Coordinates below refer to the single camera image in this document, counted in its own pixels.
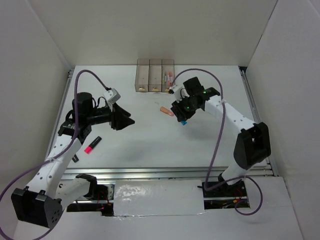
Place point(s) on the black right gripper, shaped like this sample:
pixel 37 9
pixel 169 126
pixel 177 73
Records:
pixel 182 114

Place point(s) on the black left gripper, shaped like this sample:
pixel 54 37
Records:
pixel 120 123

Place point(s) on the orange pen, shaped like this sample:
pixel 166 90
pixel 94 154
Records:
pixel 172 77
pixel 168 78

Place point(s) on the pink black highlighter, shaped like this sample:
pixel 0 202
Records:
pixel 92 145

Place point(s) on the green black highlighter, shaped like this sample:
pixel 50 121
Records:
pixel 75 158

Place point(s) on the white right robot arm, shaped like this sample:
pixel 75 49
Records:
pixel 252 140

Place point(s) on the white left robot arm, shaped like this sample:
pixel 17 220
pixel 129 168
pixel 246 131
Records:
pixel 42 201

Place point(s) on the orange pen cap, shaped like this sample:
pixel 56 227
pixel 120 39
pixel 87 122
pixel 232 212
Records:
pixel 166 111

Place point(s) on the left brown transparent container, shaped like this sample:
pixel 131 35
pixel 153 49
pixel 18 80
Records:
pixel 142 75

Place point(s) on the right brown transparent container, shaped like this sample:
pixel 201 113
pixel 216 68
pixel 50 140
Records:
pixel 167 65

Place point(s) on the white front cover panel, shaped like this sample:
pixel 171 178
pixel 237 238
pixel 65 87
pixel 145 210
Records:
pixel 158 198

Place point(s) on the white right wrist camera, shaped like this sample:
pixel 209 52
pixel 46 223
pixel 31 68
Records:
pixel 178 92

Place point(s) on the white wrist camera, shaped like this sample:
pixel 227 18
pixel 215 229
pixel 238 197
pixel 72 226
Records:
pixel 178 92
pixel 111 96

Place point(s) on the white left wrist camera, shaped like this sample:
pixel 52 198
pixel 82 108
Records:
pixel 111 96

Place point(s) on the aluminium frame rail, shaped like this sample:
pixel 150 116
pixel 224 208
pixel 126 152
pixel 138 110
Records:
pixel 156 146

